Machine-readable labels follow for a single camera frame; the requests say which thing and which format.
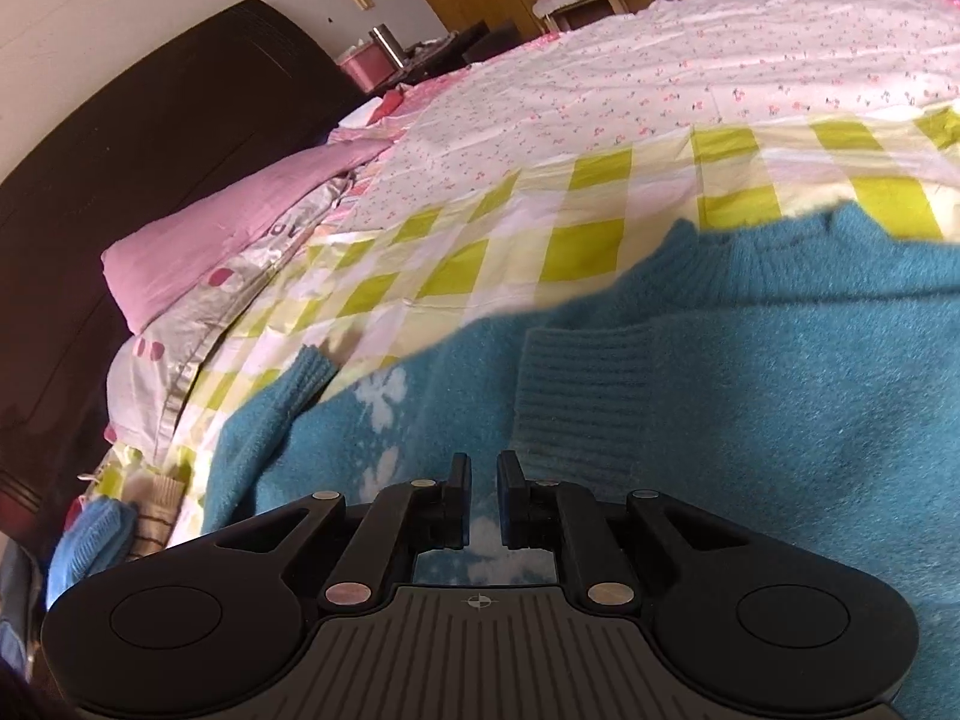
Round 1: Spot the teal towel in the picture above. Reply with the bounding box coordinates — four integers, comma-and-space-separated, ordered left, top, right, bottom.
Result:
196, 206, 960, 620

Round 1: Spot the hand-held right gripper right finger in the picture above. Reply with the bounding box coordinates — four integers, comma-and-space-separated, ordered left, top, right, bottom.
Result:
497, 451, 751, 608

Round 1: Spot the metal thermos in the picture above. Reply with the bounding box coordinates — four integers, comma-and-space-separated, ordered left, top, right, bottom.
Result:
370, 24, 406, 68

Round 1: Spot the dark nightstand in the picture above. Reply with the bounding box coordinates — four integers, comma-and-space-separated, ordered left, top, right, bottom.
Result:
390, 19, 522, 87

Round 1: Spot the dark wooden headboard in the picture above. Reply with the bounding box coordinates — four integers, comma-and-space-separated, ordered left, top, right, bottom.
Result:
0, 0, 368, 563

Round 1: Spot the pink pillow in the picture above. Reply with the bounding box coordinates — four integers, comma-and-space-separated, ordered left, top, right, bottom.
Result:
101, 141, 391, 335

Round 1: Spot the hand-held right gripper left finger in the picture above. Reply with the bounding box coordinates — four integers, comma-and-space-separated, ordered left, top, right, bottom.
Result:
216, 453, 473, 611

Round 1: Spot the pink plastic container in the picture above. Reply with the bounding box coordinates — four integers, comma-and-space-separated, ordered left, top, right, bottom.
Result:
336, 45, 391, 95

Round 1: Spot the yellow-green checked bedsheet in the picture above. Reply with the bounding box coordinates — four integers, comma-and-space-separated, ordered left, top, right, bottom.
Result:
79, 109, 960, 548

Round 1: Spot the white printed pillow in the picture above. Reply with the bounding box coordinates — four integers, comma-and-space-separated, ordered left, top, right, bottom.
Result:
105, 165, 361, 466

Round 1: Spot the white floral bedsheet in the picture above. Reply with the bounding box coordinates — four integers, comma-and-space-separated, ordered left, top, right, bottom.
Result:
349, 0, 960, 230

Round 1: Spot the light blue knit cloth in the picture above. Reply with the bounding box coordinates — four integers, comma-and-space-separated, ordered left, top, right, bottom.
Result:
49, 496, 136, 608

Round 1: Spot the cream striped cloth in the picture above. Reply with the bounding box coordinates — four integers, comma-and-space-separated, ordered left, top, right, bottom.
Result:
124, 469, 185, 563

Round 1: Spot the pink patterned bedsheet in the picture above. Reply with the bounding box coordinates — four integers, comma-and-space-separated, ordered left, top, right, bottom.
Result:
330, 30, 578, 147

